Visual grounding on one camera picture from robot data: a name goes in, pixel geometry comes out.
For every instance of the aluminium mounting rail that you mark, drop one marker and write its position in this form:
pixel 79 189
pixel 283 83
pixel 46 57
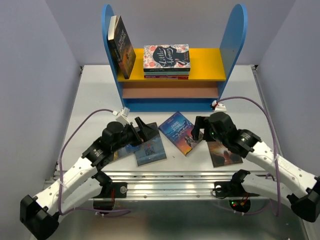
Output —
pixel 169 185

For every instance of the teal book in stack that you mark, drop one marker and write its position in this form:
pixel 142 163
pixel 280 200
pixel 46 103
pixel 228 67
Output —
pixel 179 72

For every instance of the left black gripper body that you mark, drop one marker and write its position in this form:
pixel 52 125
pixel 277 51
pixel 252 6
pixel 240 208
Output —
pixel 129 136

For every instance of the Animal Farm landscape book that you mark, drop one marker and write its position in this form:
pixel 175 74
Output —
pixel 125 151

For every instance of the Jane Eyre blue book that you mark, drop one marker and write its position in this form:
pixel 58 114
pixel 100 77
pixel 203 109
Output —
pixel 177 128

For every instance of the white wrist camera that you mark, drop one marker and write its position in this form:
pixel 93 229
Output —
pixel 218 107
pixel 122 116

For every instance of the blue wooden bookshelf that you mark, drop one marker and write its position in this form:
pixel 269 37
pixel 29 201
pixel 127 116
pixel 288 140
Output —
pixel 210 71

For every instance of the A Tale of Two Cities book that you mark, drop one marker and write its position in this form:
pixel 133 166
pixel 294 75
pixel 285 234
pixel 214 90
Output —
pixel 121 46

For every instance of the red book in stack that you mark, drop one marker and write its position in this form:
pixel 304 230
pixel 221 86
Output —
pixel 176 77

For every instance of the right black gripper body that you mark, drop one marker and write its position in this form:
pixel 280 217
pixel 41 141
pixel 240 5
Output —
pixel 217 136

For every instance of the Nineteen Eighty-Four blue book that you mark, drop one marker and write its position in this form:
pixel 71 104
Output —
pixel 151 151

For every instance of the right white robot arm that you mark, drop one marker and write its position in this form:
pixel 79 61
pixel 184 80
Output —
pixel 293 187

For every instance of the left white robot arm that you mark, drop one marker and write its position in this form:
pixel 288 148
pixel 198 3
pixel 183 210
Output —
pixel 84 180

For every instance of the Three Days to See book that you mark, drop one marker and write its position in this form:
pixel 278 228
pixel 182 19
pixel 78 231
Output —
pixel 221 156

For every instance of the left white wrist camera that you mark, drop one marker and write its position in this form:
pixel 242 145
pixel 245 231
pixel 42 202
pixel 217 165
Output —
pixel 122 116

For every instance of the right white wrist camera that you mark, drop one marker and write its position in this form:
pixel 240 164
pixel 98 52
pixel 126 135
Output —
pixel 218 107

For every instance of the Little Women floral book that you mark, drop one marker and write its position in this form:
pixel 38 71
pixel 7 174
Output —
pixel 166 58

